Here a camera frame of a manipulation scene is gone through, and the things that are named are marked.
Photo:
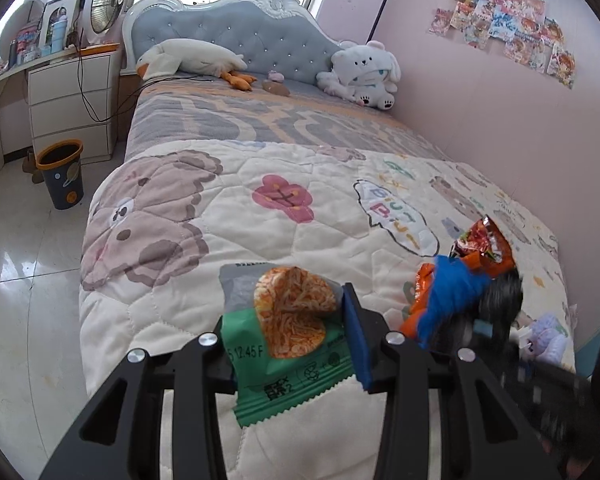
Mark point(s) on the round white mirror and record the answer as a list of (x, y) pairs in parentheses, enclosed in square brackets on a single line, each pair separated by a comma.
[(22, 15)]

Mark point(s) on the group of wall picture cards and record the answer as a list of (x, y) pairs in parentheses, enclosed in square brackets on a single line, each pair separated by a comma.
[(520, 25)]

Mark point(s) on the small brown toy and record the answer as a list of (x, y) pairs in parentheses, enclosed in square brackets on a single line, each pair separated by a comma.
[(276, 88)]

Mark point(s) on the dark blue waste bin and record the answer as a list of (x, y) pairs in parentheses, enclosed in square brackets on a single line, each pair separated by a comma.
[(62, 185)]

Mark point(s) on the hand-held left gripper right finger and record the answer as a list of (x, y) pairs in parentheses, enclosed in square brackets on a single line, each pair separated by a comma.
[(355, 340)]

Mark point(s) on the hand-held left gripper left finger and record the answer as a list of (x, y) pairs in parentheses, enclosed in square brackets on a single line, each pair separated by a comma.
[(200, 375)]

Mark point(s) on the printed bear quilt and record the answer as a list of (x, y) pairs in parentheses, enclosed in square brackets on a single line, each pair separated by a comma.
[(230, 240)]

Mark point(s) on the orange tray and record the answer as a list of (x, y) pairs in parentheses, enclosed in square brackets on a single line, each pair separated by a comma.
[(100, 49)]

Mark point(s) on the white drawer cabinet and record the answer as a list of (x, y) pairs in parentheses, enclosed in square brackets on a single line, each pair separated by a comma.
[(70, 110)]

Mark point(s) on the white display box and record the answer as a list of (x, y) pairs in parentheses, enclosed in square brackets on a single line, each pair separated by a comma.
[(55, 20)]

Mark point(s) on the small pink toy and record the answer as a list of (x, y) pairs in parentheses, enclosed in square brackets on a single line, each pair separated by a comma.
[(275, 76)]

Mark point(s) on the orange snack packet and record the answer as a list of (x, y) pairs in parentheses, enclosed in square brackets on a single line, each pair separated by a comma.
[(480, 245)]

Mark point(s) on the brown slipper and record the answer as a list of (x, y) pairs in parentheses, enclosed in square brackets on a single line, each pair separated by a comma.
[(28, 162)]

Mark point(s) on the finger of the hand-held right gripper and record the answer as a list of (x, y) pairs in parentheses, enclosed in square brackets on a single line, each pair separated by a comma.
[(450, 295)]

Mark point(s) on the white goose plush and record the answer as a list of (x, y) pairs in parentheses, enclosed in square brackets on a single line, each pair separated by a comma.
[(190, 57)]

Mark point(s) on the round desk fan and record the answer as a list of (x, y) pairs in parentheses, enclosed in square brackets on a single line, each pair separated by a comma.
[(105, 0)]

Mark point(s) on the blue tufted bed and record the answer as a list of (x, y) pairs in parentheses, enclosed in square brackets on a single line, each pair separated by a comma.
[(240, 30)]

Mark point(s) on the purple plush toy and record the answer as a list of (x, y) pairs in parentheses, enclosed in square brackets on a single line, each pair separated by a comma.
[(550, 337)]

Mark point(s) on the grey orange striped bedsheet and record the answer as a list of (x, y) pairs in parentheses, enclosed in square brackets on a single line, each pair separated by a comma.
[(260, 120)]

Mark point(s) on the green noodle snack packet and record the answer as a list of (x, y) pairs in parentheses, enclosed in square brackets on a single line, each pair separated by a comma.
[(290, 375)]

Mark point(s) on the white dog plush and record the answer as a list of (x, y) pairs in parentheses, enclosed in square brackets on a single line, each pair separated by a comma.
[(360, 67)]

